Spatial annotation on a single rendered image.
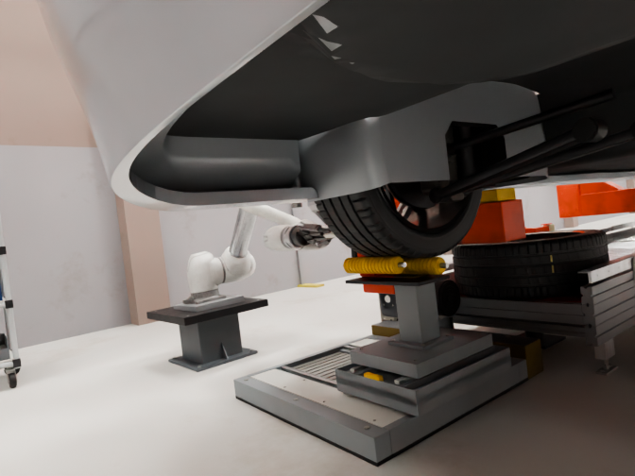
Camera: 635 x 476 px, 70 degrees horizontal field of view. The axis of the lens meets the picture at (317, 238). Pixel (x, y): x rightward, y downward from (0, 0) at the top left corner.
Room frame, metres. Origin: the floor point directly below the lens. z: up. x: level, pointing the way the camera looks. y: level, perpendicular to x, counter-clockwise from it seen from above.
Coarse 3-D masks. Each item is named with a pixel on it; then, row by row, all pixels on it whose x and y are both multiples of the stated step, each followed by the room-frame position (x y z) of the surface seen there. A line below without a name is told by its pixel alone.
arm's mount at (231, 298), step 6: (216, 300) 2.48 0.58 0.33; (222, 300) 2.47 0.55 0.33; (228, 300) 2.49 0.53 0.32; (234, 300) 2.52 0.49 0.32; (240, 300) 2.54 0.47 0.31; (174, 306) 2.58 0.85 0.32; (180, 306) 2.51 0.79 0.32; (186, 306) 2.46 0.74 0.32; (192, 306) 2.40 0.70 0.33; (198, 306) 2.38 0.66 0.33; (204, 306) 2.40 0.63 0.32; (210, 306) 2.42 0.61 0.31; (216, 306) 2.45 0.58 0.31
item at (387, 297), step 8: (440, 280) 1.85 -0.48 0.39; (448, 280) 1.85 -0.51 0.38; (440, 288) 1.82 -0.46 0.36; (448, 288) 1.84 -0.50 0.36; (456, 288) 1.87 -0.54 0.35; (384, 296) 2.01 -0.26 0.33; (392, 296) 1.97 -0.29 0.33; (440, 296) 1.81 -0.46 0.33; (448, 296) 1.83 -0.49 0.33; (456, 296) 1.87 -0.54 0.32; (384, 304) 2.02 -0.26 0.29; (392, 304) 1.97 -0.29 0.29; (440, 304) 1.80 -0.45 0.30; (448, 304) 1.83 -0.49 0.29; (456, 304) 1.86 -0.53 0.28; (384, 312) 2.02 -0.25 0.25; (392, 312) 1.98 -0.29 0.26; (440, 312) 1.82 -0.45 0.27; (448, 312) 1.83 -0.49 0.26; (440, 320) 1.91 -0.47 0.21; (448, 320) 1.94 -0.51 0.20
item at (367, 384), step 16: (480, 352) 1.57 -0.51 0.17; (496, 352) 1.54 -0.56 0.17; (336, 368) 1.57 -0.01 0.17; (352, 368) 1.51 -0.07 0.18; (368, 368) 1.53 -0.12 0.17; (448, 368) 1.46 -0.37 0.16; (464, 368) 1.43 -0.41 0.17; (480, 368) 1.48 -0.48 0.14; (496, 368) 1.53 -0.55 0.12; (352, 384) 1.50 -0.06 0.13; (368, 384) 1.44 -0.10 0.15; (384, 384) 1.38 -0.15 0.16; (400, 384) 1.35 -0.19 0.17; (416, 384) 1.36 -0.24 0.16; (432, 384) 1.33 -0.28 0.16; (448, 384) 1.37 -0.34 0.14; (464, 384) 1.42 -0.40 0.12; (384, 400) 1.39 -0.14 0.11; (400, 400) 1.34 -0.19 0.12; (416, 400) 1.29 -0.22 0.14; (432, 400) 1.33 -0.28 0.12; (448, 400) 1.37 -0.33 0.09
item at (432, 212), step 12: (456, 156) 1.67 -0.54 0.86; (384, 192) 1.36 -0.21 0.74; (444, 204) 1.66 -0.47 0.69; (456, 204) 1.61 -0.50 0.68; (396, 216) 1.39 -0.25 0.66; (420, 216) 1.70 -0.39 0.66; (432, 216) 1.65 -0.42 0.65; (444, 216) 1.60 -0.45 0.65; (456, 216) 1.56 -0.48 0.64; (420, 228) 1.45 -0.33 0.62; (432, 228) 1.52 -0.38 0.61; (444, 228) 1.52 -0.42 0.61
